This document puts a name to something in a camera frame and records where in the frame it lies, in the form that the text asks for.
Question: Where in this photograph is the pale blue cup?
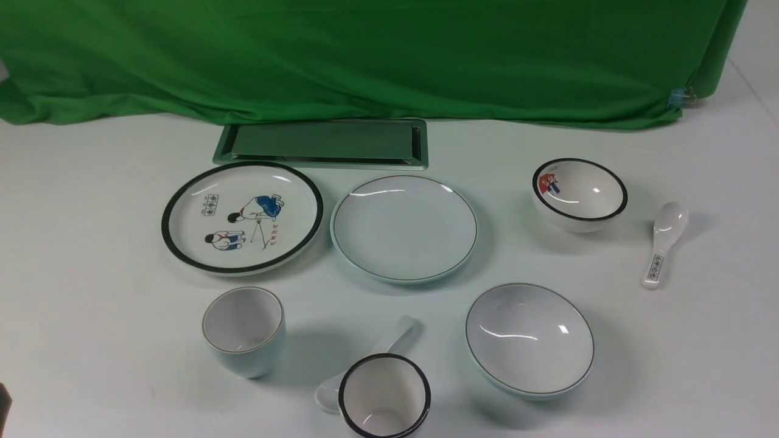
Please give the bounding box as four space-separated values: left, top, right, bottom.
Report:
201 287 286 379

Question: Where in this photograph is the metal rectangular tray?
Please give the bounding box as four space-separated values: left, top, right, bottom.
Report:
212 119 428 171

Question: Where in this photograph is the blue binder clip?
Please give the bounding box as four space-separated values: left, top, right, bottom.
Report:
666 86 698 109

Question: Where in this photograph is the black-rimmed illustrated plate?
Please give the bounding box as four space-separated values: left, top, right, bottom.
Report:
161 162 324 277

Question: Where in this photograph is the black-rimmed white cup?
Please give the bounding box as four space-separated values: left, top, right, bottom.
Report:
338 353 432 437

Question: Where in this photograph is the plain white spoon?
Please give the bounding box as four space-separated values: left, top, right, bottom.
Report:
314 315 421 415

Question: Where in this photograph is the pale blue plain plate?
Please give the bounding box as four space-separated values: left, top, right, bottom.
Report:
329 175 480 285

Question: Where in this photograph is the green backdrop cloth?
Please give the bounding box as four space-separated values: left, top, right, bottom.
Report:
1 1 747 130

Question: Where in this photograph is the pale blue shallow bowl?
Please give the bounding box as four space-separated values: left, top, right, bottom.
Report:
464 283 595 400

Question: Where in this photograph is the white printed-handle spoon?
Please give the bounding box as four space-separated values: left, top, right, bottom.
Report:
641 201 690 290

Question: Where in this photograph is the black-rimmed small bowl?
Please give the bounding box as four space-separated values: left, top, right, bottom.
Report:
531 158 629 233

